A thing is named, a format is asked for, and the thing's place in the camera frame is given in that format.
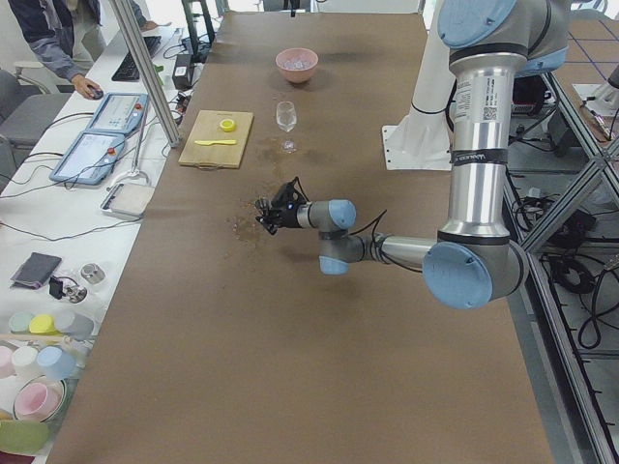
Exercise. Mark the yellow cup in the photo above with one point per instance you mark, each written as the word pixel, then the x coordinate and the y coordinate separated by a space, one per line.
pixel 43 324

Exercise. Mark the steel cup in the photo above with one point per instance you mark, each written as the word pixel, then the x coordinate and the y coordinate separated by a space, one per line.
pixel 92 273

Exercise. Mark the black computer mouse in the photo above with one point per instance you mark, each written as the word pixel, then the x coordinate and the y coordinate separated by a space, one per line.
pixel 96 93

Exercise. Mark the person hand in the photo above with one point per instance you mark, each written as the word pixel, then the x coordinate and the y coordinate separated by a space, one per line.
pixel 81 85

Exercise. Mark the pink bowl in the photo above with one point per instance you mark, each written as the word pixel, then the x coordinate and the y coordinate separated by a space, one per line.
pixel 297 77

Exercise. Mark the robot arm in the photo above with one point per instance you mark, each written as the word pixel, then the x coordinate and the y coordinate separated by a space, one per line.
pixel 472 260

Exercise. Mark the yellow lemon slice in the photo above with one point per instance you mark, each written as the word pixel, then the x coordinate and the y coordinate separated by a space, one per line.
pixel 227 125

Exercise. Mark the upper teach pendant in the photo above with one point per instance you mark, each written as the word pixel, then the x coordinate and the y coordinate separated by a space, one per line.
pixel 119 113

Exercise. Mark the clear ice cubes pile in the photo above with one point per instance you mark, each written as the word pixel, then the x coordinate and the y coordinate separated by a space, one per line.
pixel 297 64

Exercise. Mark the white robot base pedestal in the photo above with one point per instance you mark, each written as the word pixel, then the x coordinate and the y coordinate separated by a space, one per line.
pixel 421 140

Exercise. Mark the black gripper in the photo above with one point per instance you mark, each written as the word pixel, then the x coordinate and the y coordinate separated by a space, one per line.
pixel 288 217

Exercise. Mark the yellow plastic knife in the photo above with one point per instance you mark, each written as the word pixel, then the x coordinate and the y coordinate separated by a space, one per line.
pixel 220 142

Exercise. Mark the teach pendant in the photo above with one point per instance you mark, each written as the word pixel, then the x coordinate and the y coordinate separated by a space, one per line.
pixel 90 159
pixel 119 113

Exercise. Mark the white tray box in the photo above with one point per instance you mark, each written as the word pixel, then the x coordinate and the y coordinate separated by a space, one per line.
pixel 127 201

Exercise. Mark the black power adapter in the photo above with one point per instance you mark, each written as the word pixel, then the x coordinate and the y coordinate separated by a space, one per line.
pixel 183 72

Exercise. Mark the clear wine glass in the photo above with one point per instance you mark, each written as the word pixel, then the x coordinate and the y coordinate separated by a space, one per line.
pixel 286 118

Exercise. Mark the bamboo cutting board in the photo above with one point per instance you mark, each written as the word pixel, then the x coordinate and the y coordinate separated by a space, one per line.
pixel 206 127

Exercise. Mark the person in dark jacket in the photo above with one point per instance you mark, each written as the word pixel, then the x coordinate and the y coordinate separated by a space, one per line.
pixel 65 36

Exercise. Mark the lower teach pendant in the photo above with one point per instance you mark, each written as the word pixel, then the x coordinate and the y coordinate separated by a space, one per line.
pixel 90 159

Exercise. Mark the aluminium frame post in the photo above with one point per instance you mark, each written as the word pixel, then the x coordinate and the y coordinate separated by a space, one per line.
pixel 150 78

